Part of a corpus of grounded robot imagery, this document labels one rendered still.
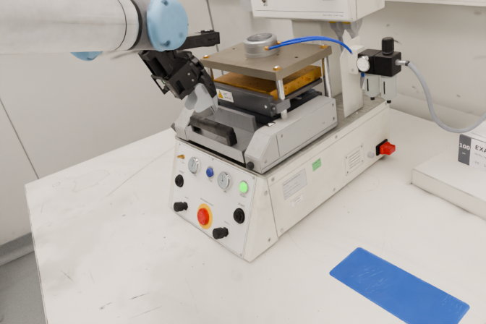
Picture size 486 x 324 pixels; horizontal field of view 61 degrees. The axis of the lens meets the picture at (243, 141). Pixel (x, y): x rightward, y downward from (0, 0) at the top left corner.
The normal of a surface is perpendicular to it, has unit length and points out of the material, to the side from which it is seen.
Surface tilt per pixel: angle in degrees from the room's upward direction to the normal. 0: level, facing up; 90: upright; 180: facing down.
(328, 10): 90
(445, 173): 0
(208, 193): 65
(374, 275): 0
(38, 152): 90
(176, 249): 0
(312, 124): 90
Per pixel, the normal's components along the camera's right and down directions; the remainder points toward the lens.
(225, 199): -0.75, 0.01
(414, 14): -0.85, 0.37
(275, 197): 0.65, 0.25
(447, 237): -0.18, -0.87
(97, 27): 0.81, 0.36
